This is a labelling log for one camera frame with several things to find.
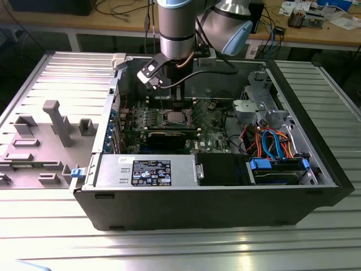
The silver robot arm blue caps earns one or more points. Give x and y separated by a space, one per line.
176 28

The CPU socket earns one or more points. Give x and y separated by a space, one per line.
188 118

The round coin battery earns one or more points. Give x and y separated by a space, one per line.
212 105

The black graphics card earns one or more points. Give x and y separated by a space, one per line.
166 139

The green motherboard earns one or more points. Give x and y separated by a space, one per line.
208 132

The grey metal drive cage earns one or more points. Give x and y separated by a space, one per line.
259 82

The black monitor stand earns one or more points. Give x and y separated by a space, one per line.
258 17

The black plastic shroud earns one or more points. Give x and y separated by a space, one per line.
220 169

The wooden desk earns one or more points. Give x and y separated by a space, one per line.
84 22

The small black device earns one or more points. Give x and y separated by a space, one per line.
279 30

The silver power supply unit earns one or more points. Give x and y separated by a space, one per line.
112 169

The hard disk blue carrier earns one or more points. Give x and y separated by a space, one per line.
260 164

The printed paper cards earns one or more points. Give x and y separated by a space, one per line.
289 8

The metal finned cooler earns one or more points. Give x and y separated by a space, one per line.
296 18

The black PC case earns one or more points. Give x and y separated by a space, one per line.
197 209

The blue case latch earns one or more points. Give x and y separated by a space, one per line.
77 173

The black box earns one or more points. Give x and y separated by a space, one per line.
50 7

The grey device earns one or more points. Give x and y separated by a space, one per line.
314 18

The grey parts rack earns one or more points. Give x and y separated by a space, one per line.
42 146

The white papers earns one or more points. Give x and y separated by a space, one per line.
345 23

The white wrist camera black mount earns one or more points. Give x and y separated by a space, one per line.
149 72

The small grey wrist camera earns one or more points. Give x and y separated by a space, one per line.
206 57

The silver metal bracket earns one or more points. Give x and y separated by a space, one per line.
248 108

